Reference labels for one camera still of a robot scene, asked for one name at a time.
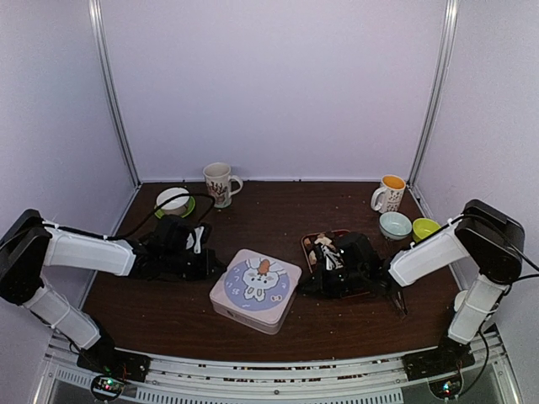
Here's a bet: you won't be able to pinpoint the lime green bowl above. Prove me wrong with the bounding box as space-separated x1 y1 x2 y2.
412 217 441 243

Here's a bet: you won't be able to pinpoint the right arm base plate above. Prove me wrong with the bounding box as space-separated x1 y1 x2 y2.
402 347 475 381

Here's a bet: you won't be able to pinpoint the dark red chocolate tray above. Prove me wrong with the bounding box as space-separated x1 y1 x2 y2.
302 230 349 274

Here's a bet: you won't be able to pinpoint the left aluminium frame post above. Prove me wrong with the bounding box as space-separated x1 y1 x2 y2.
88 0 141 188

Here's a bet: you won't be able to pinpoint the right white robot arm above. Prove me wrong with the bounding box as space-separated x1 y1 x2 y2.
299 199 526 372

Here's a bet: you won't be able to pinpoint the orange interior mug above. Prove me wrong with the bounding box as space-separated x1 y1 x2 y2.
371 174 406 214

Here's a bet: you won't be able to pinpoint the aluminium frame post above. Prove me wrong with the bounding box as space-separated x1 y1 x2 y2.
88 0 141 188
408 0 460 189

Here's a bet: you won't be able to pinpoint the green saucer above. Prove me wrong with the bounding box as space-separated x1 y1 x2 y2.
154 196 195 219

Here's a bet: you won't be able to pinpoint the white cup near base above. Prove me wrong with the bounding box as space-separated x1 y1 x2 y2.
453 290 467 313

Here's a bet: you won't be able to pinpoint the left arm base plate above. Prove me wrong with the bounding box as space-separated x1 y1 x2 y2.
77 349 151 382

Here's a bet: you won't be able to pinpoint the right aluminium frame post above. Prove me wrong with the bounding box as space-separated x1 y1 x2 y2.
408 0 460 189

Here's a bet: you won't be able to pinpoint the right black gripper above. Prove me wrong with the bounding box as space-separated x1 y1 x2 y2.
296 265 366 300

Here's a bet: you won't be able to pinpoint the coral pattern mug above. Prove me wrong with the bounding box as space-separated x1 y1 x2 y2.
203 162 243 209

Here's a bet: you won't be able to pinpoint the metal tongs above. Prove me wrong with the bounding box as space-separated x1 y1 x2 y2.
389 290 408 318

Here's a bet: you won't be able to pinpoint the white bowl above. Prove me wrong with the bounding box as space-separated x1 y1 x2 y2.
156 187 190 216

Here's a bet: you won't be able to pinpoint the metal tin lid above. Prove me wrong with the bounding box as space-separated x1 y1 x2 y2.
210 249 302 302

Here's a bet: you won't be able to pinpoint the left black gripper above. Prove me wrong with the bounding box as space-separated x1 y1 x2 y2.
163 249 227 283

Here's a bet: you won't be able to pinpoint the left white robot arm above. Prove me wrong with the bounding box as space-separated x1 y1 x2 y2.
1 209 224 374

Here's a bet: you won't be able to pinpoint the front aluminium rail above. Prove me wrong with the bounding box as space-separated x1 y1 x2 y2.
41 332 515 404

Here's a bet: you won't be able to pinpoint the white compartment tin box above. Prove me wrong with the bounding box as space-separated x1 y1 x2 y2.
211 294 296 335

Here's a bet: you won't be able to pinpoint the light blue bowl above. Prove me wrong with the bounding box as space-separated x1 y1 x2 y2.
379 211 413 241

